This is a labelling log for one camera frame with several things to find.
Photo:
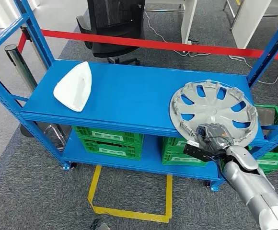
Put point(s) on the grey plastic wheel hubcap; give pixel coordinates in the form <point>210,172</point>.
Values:
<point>211,108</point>

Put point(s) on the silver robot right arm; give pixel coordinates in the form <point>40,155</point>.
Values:
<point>249,187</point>

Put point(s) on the blue metal shelf rack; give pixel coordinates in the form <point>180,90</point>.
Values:
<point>141,92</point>

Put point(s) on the white triangular plastic part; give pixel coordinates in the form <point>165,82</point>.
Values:
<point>72,87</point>

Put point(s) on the red barrier belt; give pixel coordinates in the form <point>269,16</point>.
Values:
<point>129,40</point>

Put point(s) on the black mesh office chair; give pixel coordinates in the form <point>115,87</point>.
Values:
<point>115,31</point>

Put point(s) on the black thin pole stand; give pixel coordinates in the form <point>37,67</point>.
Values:
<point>26,131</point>

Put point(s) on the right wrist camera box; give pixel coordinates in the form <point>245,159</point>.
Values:
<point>196,151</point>

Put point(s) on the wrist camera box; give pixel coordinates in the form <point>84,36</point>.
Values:
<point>103,225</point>
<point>196,151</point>

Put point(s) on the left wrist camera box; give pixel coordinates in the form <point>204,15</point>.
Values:
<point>103,225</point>

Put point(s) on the chrome stanchion post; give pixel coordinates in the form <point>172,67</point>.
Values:
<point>39,55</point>
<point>21,65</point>

